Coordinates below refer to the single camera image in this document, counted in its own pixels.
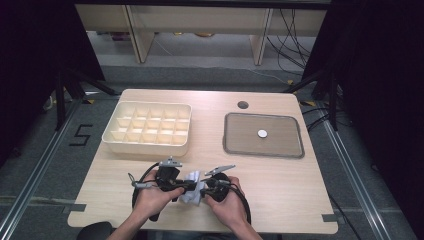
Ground person's left hand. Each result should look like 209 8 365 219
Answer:
132 169 185 222

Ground black curtain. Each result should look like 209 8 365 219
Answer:
301 0 424 240
0 0 105 169

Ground brown tray with grey rim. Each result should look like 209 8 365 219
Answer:
222 112 305 159

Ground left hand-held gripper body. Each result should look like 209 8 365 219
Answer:
155 156 184 194

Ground person's right hand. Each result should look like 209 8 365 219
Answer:
202 175 247 232

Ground black metal stand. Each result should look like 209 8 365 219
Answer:
283 68 340 132
54 67 122 132

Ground black stool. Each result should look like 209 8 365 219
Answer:
76 221 115 240

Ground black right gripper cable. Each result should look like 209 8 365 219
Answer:
227 182 253 226

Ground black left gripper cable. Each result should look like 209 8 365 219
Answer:
131 161 162 223

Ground cream divided storage box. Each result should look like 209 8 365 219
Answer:
101 100 193 157

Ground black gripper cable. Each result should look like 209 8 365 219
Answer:
227 182 253 226
131 161 162 223

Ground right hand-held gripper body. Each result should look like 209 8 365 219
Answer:
203 164 237 203

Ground grey cable plug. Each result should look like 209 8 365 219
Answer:
127 172 158 191

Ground bundle of black cables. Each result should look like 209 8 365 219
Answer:
265 8 318 77

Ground pale wooden desk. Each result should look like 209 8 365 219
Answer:
74 3 328 66

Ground white floor cable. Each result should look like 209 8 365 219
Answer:
246 67 292 86

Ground white sock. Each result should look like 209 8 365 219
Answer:
178 170 206 207

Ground black floor cables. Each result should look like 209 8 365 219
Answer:
300 105 335 132

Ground aluminium floor rail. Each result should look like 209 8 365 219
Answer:
0 99 84 240
320 116 392 240

